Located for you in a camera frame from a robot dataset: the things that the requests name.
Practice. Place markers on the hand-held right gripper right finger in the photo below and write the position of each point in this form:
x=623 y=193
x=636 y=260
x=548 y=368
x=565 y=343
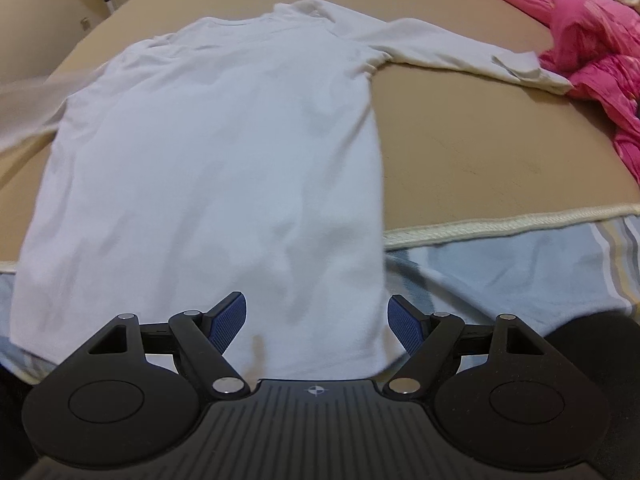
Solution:
x=404 y=324

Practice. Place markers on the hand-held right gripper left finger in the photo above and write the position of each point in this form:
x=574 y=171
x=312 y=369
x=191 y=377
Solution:
x=231 y=321

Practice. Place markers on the white long-sleeved shirt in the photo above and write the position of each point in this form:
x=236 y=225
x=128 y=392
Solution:
x=210 y=180

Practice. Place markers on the striped light blue bed sheet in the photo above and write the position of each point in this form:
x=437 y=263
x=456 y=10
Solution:
x=505 y=270

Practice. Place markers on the beige quilted bed mat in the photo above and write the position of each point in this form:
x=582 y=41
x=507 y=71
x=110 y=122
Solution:
x=480 y=150

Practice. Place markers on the pink quilt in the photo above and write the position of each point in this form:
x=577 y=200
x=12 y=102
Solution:
x=595 y=45

